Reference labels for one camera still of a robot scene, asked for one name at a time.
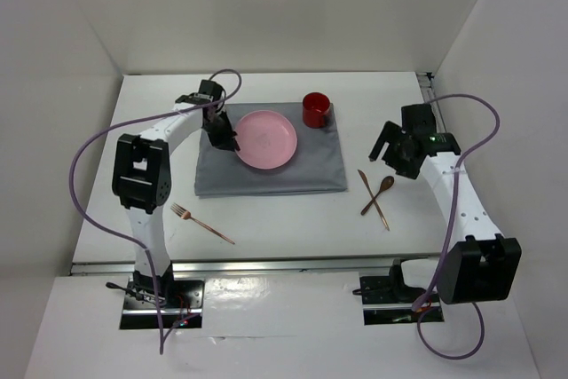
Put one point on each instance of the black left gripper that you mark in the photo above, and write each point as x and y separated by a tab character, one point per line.
226	140

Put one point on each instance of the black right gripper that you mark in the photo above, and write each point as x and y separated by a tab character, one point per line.
392	134

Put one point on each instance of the pink plastic plate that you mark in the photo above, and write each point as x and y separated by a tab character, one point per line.
267	140

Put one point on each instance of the copper knife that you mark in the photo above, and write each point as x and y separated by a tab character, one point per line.
379	211

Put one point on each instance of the grey cloth placemat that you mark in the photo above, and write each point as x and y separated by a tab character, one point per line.
316	167

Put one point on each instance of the red enamel mug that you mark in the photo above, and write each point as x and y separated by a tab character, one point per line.
316	110

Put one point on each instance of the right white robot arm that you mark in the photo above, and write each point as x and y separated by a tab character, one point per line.
477	262

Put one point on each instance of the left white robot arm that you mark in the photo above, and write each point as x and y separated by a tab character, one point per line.
142	175

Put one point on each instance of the copper spoon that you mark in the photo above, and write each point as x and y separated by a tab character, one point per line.
387	184

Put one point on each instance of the copper fork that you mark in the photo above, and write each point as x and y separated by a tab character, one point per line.
185	214

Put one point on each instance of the aluminium rail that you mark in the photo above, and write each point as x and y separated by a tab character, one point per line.
364	264

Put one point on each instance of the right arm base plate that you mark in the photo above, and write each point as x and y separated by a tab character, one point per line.
387	300

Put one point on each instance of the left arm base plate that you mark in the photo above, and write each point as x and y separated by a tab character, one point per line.
183	309

